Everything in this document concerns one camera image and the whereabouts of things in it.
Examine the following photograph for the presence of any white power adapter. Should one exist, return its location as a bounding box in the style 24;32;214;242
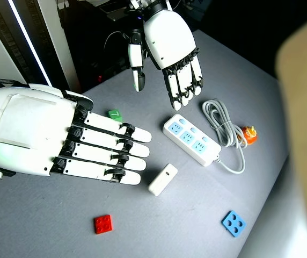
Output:
148;163;178;197

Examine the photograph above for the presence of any green number cube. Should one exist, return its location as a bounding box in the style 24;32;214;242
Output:
107;109;123;122

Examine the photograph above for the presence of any red toy brick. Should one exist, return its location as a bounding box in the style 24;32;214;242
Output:
93;214;114;235

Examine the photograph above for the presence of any grey flat device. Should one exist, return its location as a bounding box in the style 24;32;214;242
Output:
99;3;129;22

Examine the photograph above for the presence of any white power strip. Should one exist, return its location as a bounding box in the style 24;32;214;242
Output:
162;113;222;167

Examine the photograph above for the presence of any orange toy figure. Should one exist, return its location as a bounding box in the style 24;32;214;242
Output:
240;125;258;146

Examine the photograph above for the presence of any blue foam block with holes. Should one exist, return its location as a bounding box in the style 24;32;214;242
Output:
221;210;247;238

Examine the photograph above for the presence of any beige blurred panel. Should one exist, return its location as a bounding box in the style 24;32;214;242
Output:
275;10;307;258

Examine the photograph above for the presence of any white power strip cable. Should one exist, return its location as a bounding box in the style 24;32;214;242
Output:
201;99;247;175

